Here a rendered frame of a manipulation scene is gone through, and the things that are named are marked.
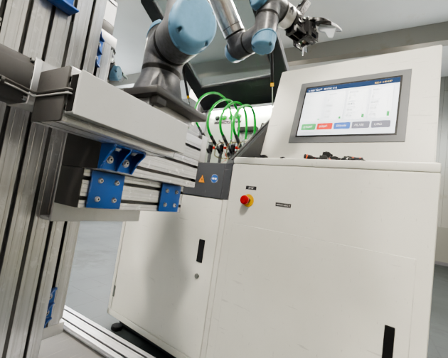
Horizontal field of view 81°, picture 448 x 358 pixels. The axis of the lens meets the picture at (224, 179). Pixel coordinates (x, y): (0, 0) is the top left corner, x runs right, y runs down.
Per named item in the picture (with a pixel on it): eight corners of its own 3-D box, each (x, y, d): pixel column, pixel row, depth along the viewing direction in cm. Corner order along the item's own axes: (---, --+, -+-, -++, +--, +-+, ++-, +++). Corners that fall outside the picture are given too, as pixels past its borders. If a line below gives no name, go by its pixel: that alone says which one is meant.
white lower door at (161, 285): (109, 308, 145) (130, 186, 151) (112, 307, 147) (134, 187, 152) (198, 364, 108) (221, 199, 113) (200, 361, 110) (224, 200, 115)
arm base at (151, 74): (157, 91, 67) (163, 55, 68) (118, 95, 75) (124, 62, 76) (191, 112, 80) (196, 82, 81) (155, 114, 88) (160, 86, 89)
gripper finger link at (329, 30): (341, 42, 95) (316, 40, 95) (340, 28, 96) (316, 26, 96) (345, 36, 92) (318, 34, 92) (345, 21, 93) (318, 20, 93)
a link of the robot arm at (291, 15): (272, 10, 92) (291, -7, 85) (281, 16, 94) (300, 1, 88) (272, 28, 90) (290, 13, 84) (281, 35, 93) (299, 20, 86)
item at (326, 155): (299, 161, 103) (301, 148, 103) (308, 166, 112) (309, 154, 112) (365, 163, 90) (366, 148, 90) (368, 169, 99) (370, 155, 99)
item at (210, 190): (133, 186, 150) (137, 159, 151) (139, 187, 154) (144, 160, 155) (220, 199, 115) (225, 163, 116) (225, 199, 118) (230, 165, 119)
